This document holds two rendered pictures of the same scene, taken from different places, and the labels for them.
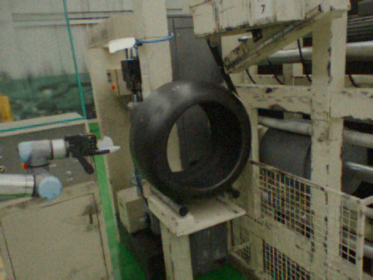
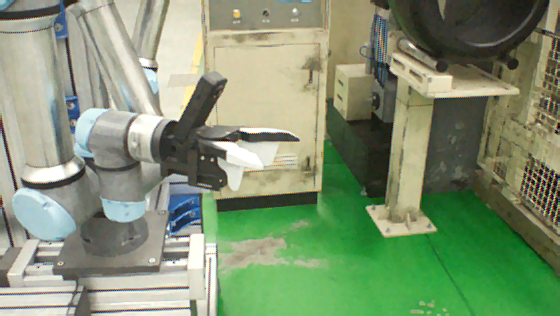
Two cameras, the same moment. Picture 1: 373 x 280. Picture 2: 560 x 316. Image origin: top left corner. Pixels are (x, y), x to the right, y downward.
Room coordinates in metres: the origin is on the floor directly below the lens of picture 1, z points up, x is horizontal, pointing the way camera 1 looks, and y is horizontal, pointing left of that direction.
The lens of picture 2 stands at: (-0.53, 0.11, 1.37)
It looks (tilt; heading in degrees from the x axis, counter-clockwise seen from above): 25 degrees down; 17
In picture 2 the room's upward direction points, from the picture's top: straight up
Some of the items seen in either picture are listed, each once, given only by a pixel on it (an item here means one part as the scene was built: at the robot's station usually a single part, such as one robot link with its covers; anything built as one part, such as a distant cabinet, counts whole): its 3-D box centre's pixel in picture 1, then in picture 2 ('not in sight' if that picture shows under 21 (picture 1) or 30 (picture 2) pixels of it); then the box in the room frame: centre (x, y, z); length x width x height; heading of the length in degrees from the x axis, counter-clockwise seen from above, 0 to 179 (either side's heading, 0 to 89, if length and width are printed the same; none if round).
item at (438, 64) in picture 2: (167, 197); (421, 54); (1.44, 0.11, 0.90); 0.35 x 0.05 x 0.05; 26
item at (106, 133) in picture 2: not in sight; (113, 134); (0.14, 0.58, 1.04); 0.11 x 0.08 x 0.09; 85
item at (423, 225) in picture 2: not in sight; (400, 216); (1.73, 0.12, 0.02); 0.27 x 0.27 x 0.04; 26
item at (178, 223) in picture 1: (168, 210); (418, 70); (1.45, 0.12, 0.83); 0.36 x 0.09 x 0.06; 26
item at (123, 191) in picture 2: not in sight; (127, 182); (0.16, 0.58, 0.94); 0.11 x 0.08 x 0.11; 175
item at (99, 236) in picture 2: not in sight; (111, 217); (0.29, 0.72, 0.77); 0.15 x 0.15 x 0.10
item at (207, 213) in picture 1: (194, 208); (450, 78); (1.51, -0.01, 0.80); 0.37 x 0.36 x 0.02; 116
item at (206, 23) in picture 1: (249, 12); not in sight; (1.52, -0.33, 1.71); 0.61 x 0.25 x 0.15; 26
